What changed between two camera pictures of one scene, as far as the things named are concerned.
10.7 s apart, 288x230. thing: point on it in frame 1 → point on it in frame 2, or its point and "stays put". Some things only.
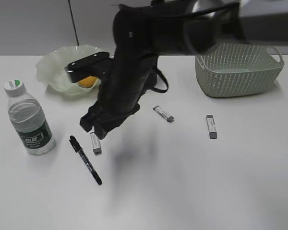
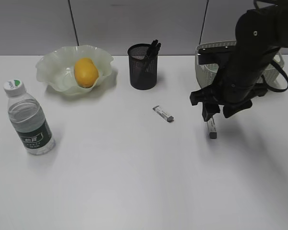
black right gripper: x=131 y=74 → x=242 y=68
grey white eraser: x=211 y=126 stays put
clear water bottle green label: x=30 y=118 stays put
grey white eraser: x=163 y=114 stays put
